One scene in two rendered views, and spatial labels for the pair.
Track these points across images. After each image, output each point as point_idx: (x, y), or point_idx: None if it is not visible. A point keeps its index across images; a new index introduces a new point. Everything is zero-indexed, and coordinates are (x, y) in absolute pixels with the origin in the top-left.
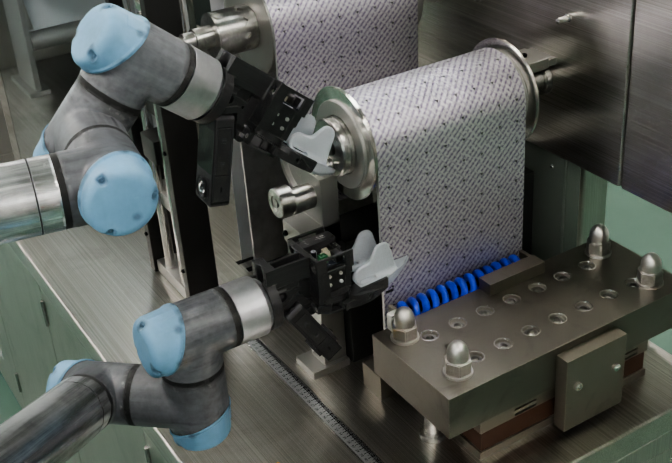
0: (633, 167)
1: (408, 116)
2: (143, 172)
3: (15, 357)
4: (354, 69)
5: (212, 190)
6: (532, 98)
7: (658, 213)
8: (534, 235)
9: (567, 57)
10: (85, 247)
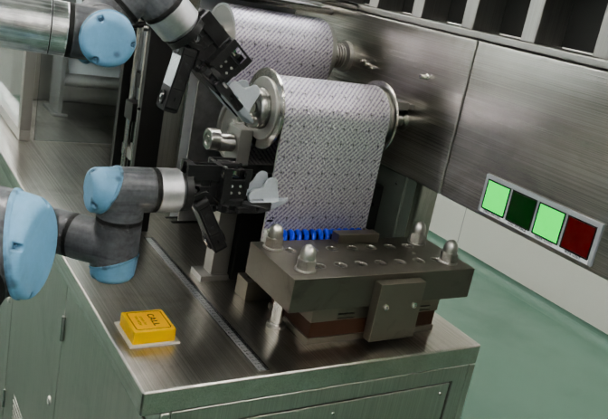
0: (451, 178)
1: (311, 98)
2: (129, 25)
3: None
4: None
5: (168, 97)
6: (394, 119)
7: None
8: None
9: (422, 104)
10: (61, 186)
